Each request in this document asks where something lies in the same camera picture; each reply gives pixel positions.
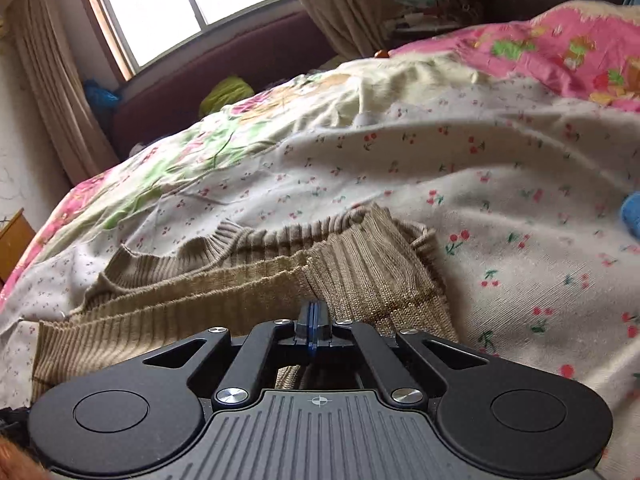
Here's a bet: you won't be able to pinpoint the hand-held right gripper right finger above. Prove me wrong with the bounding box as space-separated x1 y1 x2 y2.
313 301 502 405

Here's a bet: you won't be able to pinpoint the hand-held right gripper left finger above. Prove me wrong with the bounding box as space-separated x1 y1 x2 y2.
141 301 315 407

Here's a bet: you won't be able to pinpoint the beige striped knit sweater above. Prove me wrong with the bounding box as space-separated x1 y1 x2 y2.
31 201 460 403

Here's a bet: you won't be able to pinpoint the white cherry print bed sheet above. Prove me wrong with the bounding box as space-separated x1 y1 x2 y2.
0 52 640 411

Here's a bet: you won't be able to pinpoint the green cloth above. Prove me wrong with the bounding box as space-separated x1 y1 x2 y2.
199 76 257 120

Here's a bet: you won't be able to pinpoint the maroon bed headboard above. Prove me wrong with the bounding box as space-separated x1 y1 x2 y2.
111 9 342 162

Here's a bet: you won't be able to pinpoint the wooden nightstand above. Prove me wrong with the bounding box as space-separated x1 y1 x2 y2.
0 207 40 287

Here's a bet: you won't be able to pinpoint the blue plastic bag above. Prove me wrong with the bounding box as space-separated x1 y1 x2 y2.
81 77 122 128

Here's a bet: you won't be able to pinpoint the beige curtain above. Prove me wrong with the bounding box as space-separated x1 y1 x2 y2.
274 0 398 61
7 0 122 188

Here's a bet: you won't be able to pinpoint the blue fleece blanket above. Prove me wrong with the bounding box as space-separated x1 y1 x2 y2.
619 192 640 241

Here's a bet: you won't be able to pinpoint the cluttered side shelf items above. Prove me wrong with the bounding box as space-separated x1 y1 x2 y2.
389 0 451 36

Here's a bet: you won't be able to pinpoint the window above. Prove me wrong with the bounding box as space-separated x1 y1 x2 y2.
74 0 303 82

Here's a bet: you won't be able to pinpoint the brown patterned bag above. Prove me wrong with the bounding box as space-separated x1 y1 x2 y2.
445 0 487 23

